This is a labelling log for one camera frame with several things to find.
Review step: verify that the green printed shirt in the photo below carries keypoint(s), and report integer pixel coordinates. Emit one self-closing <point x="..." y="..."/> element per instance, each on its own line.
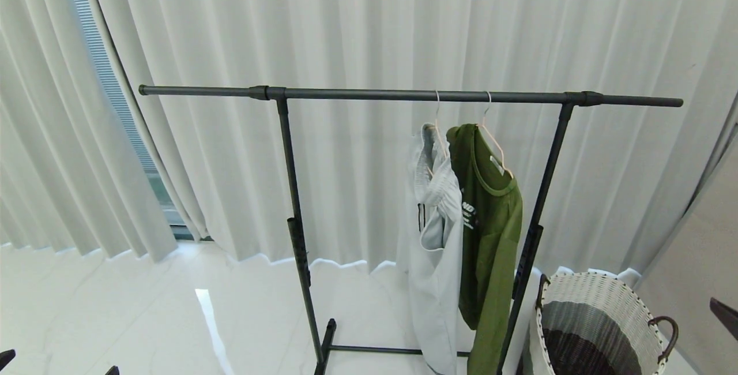
<point x="490" y="236"/>

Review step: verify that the white curtain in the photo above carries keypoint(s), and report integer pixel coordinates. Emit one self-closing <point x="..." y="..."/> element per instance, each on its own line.
<point x="375" y="29"/>
<point x="46" y="132"/>

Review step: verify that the white laundry basket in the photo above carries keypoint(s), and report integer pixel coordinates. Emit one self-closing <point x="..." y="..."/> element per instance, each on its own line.
<point x="594" y="291"/>

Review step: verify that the black clothes rack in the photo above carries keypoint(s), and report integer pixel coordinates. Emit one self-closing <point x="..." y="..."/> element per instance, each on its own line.
<point x="346" y="94"/>

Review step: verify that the window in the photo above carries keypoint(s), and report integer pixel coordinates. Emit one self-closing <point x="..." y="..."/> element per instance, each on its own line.
<point x="104" y="63"/>

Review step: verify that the pale grey shorts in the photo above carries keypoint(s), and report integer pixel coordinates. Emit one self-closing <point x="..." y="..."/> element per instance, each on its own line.
<point x="438" y="282"/>

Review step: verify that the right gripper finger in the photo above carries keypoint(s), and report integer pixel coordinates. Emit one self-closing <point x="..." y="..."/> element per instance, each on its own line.
<point x="727" y="316"/>

